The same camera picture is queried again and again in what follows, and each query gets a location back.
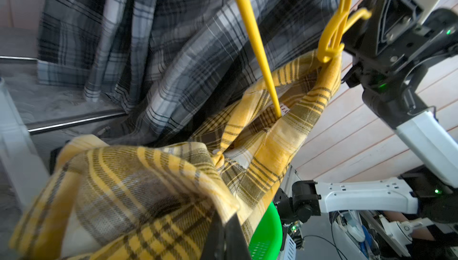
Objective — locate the yellow plaid shirt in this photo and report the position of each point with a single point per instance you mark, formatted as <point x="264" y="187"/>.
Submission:
<point x="108" y="202"/>

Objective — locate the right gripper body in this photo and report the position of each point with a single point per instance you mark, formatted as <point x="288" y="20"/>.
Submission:
<point x="392" y="45"/>

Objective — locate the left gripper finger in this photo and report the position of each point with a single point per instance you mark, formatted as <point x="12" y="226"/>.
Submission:
<point x="225" y="241"/>

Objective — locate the yellow plastic hanger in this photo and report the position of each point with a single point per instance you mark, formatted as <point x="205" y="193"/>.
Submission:
<point x="330" y="44"/>

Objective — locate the grey plaid shirt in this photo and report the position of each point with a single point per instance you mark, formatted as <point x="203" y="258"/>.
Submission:
<point x="170" y="64"/>

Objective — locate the metal clothes rack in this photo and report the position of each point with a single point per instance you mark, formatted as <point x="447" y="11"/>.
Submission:
<point x="36" y="120"/>

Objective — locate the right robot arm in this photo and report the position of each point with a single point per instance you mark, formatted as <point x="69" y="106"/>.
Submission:
<point x="350" y="144"/>

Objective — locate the green plastic basket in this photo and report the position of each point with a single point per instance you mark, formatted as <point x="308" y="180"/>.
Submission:
<point x="266" y="242"/>

